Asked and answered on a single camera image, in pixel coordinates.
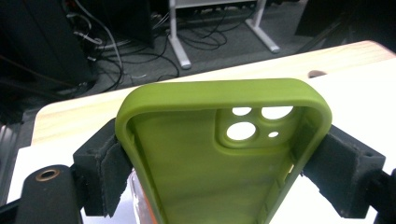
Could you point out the dark box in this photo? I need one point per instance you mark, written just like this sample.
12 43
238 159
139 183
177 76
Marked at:
37 40

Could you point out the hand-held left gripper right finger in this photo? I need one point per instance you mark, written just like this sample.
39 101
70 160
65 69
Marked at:
345 174

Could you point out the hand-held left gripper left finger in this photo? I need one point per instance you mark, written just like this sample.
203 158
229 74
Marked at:
99 168

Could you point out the green clown print phone case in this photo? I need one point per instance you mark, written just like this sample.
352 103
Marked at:
186 171

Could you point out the white metal table frame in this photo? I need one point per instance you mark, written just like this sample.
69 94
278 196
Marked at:
176 37

